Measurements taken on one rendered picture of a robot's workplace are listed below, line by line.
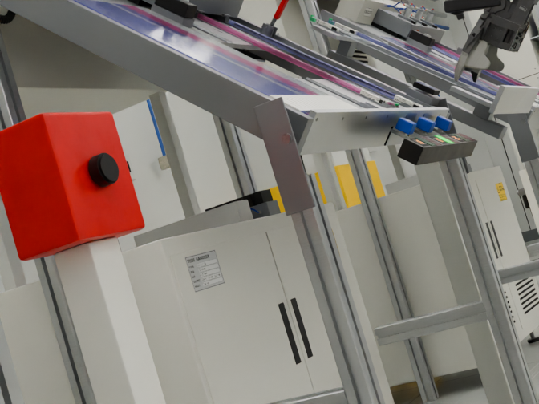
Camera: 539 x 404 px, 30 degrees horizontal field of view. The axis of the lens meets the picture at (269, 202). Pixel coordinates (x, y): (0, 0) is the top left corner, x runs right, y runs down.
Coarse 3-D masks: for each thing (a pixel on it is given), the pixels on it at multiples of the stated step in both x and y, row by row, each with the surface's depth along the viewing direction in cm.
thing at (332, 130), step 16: (320, 112) 154; (336, 112) 159; (352, 112) 165; (368, 112) 171; (384, 112) 178; (400, 112) 185; (416, 112) 193; (432, 112) 202; (320, 128) 157; (336, 128) 162; (352, 128) 168; (368, 128) 175; (384, 128) 182; (416, 128) 198; (304, 144) 154; (320, 144) 160; (336, 144) 165; (352, 144) 172; (368, 144) 179; (384, 144) 187
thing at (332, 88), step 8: (304, 80) 190; (312, 80) 193; (320, 80) 198; (328, 80) 201; (344, 80) 209; (320, 88) 188; (328, 88) 191; (336, 88) 196; (344, 88) 199; (368, 88) 211; (336, 96) 187; (344, 96) 190; (352, 96) 194; (360, 96) 197; (384, 96) 207; (352, 104) 185; (360, 104) 186; (368, 104) 188; (376, 104) 195; (384, 104) 196; (400, 104) 206
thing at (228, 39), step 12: (96, 0) 188; (108, 0) 194; (120, 0) 199; (204, 24) 210; (228, 24) 223; (216, 36) 199; (228, 36) 207; (252, 36) 220; (240, 48) 204; (252, 48) 209; (276, 48) 218; (264, 60) 224
